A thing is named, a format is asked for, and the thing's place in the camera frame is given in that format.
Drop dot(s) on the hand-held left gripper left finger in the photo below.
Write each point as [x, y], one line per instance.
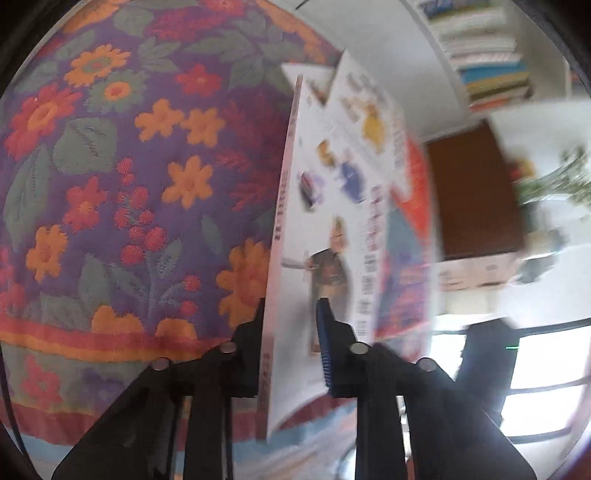
[249, 355]

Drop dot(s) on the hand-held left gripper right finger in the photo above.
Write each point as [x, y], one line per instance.
[324, 341]

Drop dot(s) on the white picture book with figures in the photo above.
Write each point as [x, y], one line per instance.
[300, 277]

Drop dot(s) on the red cover book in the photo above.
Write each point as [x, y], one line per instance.
[415, 184]

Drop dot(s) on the white book with yellow figure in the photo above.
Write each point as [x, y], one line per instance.
[364, 97]

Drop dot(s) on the stack of shelved books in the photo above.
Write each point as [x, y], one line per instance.
[485, 55]

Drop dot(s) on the bright window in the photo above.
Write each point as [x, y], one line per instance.
[549, 369]

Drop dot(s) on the grey pot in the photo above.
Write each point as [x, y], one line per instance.
[545, 258]

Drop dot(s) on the brown wooden cabinet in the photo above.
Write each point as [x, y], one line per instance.
[471, 194]

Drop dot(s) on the small yellow red object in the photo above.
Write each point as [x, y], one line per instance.
[524, 170]

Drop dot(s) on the green potted plant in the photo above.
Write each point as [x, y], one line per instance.
[563, 180]

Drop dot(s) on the floral purple orange blanket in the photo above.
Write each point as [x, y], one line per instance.
[138, 184]

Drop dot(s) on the white bookshelf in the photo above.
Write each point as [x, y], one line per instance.
[549, 60]

